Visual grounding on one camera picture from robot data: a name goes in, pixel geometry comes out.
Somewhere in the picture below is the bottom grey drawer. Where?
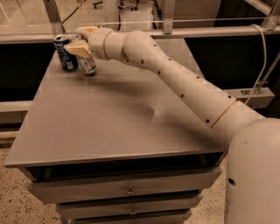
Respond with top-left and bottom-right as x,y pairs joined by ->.
71,210 -> 192,224

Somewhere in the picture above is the middle grey drawer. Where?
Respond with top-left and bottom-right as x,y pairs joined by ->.
56,192 -> 202,220

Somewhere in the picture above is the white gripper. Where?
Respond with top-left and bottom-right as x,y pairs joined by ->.
64,26 -> 113,60

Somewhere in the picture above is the white cable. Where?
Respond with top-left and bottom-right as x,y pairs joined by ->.
244,24 -> 268,105

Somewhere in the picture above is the silver blue redbull can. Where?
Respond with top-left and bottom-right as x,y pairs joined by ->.
76,34 -> 97,77

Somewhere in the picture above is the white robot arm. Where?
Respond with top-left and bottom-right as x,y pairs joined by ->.
65,26 -> 280,224

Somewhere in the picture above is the top grey drawer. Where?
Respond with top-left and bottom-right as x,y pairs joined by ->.
28,167 -> 221,204

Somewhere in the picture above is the grey drawer cabinet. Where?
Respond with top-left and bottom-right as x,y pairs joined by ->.
3,38 -> 242,224

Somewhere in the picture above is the blue pepsi can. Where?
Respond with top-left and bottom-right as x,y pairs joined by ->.
53,34 -> 78,72

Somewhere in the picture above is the grey drawer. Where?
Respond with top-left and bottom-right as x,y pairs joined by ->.
28,167 -> 221,204
56,192 -> 202,220
71,210 -> 192,224

